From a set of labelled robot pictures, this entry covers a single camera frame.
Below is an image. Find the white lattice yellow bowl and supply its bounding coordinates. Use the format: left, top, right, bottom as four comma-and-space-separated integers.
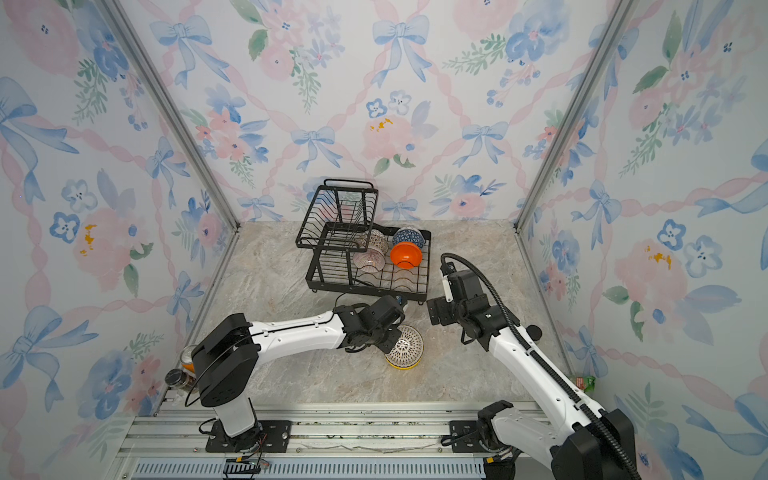
385, 326, 424, 370

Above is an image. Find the blue triangle pattern bowl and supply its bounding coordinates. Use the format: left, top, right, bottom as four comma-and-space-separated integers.
392, 226, 426, 249

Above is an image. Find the pink striped bowl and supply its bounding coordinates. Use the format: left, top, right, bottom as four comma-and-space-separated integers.
352, 250, 386, 274

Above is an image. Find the dark lid jar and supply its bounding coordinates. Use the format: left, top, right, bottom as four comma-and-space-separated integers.
164, 368, 195, 393

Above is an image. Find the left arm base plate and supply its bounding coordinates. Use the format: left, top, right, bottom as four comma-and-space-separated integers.
204, 420, 292, 454

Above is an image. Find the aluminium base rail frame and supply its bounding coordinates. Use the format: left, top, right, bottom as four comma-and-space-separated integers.
113, 401, 625, 480

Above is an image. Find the plain orange bowl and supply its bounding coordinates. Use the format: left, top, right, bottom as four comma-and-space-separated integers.
390, 241, 423, 270

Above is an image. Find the green snack bag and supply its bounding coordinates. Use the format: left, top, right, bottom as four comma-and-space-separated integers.
574, 376, 596, 394

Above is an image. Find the brown checker pattern bowl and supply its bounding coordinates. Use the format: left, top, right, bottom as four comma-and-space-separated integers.
368, 229, 390, 255

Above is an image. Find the black wire dish rack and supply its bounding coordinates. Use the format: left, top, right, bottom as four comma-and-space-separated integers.
295, 179, 432, 304

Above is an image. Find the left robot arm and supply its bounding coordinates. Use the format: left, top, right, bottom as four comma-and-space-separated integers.
191, 295, 407, 454

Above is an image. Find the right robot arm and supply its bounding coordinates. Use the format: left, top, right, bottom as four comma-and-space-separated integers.
427, 253, 640, 479

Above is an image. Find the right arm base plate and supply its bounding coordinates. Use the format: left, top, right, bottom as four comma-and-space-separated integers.
440, 420, 521, 455

